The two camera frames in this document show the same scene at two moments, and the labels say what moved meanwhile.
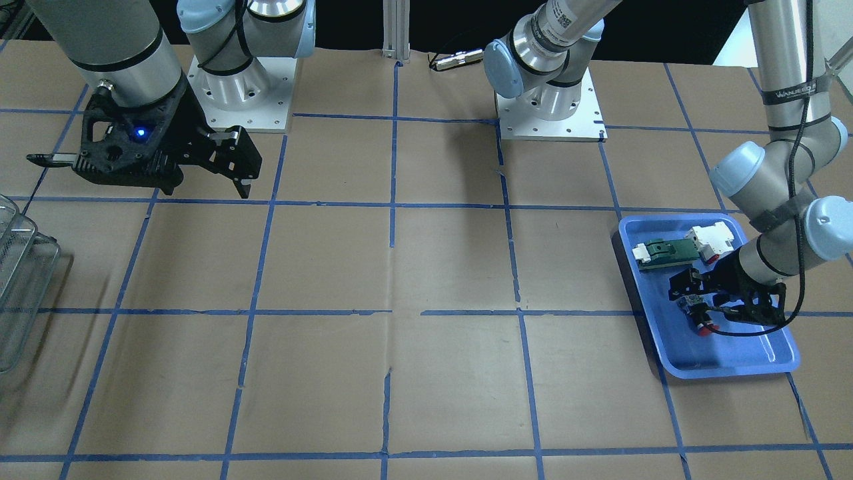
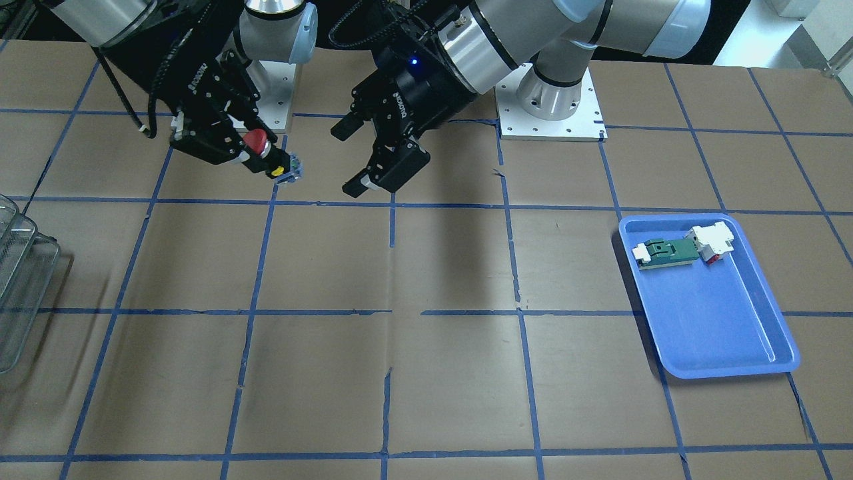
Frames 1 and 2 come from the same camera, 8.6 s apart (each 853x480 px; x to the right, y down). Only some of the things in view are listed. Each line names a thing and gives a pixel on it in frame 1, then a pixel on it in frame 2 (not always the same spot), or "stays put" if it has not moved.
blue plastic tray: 687,353 stays put
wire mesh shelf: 28,262 stays put
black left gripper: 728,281 to 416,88
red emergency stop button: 700,314 to 264,157
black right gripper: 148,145 to 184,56
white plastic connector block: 711,241 stays put
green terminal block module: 658,252 stays put
